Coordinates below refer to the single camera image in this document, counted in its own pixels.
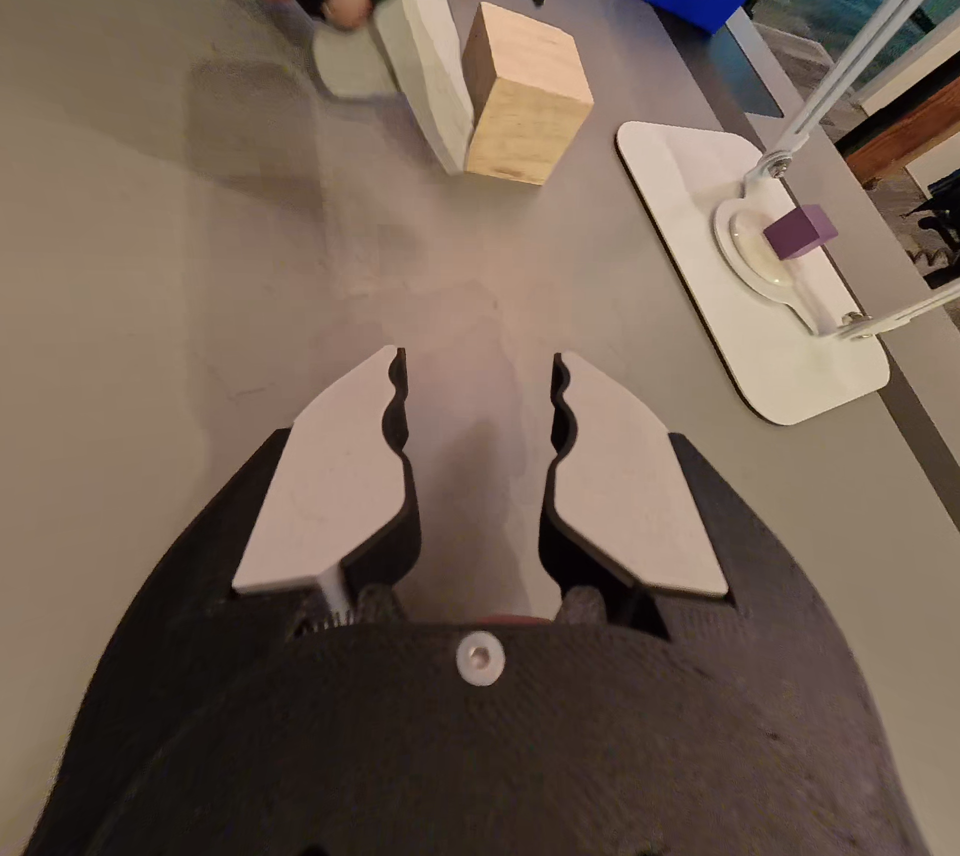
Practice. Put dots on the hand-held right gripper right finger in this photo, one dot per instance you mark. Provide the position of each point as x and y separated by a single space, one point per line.
630 504

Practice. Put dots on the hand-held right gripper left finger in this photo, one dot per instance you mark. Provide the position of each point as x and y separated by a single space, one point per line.
330 496

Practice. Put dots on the large wooden cube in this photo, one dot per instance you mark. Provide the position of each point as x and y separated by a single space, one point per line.
525 121

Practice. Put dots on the small purple cube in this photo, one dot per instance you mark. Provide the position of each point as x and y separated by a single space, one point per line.
799 238

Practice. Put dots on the white cabinet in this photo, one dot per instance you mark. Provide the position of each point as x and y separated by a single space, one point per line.
915 84

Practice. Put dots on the black office chair base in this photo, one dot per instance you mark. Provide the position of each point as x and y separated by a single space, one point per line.
941 211

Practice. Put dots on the brown wooden furniture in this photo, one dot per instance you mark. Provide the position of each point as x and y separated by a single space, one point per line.
907 136

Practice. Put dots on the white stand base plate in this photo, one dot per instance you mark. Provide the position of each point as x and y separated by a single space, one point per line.
675 196

